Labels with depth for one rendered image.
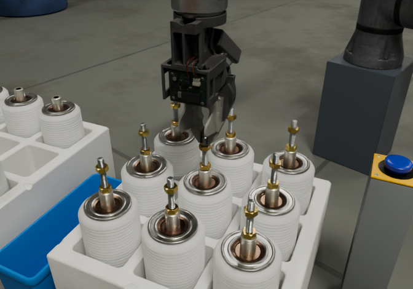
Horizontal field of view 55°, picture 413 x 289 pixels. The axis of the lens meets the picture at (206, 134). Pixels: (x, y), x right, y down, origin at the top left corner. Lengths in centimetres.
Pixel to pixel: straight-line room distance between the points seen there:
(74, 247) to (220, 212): 25
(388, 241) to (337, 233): 30
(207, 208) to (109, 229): 16
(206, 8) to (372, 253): 48
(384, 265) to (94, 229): 48
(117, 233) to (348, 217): 61
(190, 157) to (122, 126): 63
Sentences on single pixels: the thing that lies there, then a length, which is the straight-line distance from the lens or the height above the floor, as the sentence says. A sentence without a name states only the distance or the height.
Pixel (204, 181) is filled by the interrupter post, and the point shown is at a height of 26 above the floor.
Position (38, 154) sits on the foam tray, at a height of 16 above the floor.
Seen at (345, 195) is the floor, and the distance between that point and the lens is 112.
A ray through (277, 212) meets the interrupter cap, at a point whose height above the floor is 25.
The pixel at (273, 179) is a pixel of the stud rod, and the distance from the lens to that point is 63.
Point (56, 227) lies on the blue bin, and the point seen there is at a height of 7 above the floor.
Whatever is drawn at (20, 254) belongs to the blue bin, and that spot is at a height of 8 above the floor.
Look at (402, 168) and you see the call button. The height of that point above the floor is 33.
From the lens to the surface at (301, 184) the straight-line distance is 73.
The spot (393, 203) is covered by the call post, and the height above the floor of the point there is 27.
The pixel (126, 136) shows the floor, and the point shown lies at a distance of 134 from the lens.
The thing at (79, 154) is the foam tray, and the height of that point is 17.
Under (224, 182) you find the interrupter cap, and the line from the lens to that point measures 69.
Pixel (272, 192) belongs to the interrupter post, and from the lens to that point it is 64.
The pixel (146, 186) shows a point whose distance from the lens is 70.
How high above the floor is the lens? 67
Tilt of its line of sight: 30 degrees down
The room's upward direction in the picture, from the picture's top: straight up
